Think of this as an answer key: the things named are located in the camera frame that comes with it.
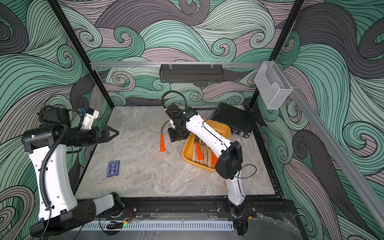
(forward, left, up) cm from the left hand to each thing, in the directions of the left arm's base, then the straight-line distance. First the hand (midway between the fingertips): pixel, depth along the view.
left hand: (108, 133), depth 63 cm
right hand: (+7, -26, -16) cm, 31 cm away
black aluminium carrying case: (+33, -73, -30) cm, 86 cm away
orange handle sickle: (+4, -42, -30) cm, 52 cm away
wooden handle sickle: (+6, -46, -31) cm, 55 cm away
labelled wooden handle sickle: (+13, -44, -32) cm, 56 cm away
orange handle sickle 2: (+3, -51, -32) cm, 60 cm away
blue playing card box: (-3, +9, -32) cm, 33 cm away
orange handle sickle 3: (+11, -18, -33) cm, 39 cm away
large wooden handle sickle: (+8, -38, -32) cm, 51 cm away
